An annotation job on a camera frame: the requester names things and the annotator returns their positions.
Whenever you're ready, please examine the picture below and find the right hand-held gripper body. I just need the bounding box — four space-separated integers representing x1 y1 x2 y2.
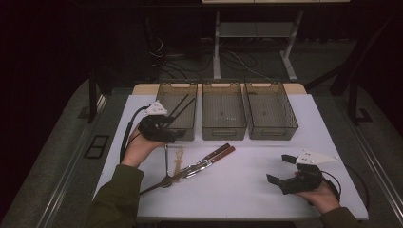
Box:
279 149 339 195

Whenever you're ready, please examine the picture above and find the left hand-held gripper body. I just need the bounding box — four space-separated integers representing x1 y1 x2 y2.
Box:
138 100 179 144

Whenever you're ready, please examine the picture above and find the smoky translucent plastic bin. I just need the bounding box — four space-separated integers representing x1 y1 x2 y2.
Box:
201 81 248 142
243 81 299 142
147 81 199 142

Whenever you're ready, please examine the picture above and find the black chopstick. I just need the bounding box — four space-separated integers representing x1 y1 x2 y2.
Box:
167 93 190 122
163 98 197 129

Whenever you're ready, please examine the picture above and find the metal spoon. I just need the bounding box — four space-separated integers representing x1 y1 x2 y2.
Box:
163 143 174 188

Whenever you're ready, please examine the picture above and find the brown chopstick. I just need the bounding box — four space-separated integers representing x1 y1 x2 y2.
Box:
139 168 194 195
138 169 193 196

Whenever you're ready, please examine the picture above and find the wooden-handled metal fork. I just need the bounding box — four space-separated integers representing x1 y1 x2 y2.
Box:
182 142 232 179

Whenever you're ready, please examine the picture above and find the wooden-handled table knife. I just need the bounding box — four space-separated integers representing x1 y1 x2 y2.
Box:
183 145 237 180

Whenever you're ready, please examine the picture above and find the person's left hand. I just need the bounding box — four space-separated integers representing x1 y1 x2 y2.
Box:
121 124 166 169

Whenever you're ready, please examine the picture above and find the person's right hand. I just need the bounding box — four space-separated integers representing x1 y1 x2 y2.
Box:
293 181 342 216

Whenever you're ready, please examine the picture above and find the black metal stand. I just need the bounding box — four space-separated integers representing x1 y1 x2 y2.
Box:
87 70 107 124
305 15 403 125

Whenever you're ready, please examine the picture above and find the grey metal-legged desk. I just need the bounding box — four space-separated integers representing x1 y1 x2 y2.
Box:
201 0 351 83

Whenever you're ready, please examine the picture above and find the left hand-held gripper cable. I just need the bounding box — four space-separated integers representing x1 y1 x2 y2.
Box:
119 104 150 164

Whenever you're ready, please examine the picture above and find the hand-held gripper cable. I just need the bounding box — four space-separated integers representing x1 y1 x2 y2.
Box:
320 169 343 202
119 104 150 164

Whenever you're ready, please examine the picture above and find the right hand-held gripper cable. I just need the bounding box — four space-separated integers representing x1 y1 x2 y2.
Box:
320 169 343 202

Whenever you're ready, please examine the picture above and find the black floor socket frame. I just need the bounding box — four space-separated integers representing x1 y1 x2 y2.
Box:
84 134 111 160

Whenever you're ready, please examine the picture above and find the tangle of floor cables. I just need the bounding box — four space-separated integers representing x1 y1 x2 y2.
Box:
148 31 277 82

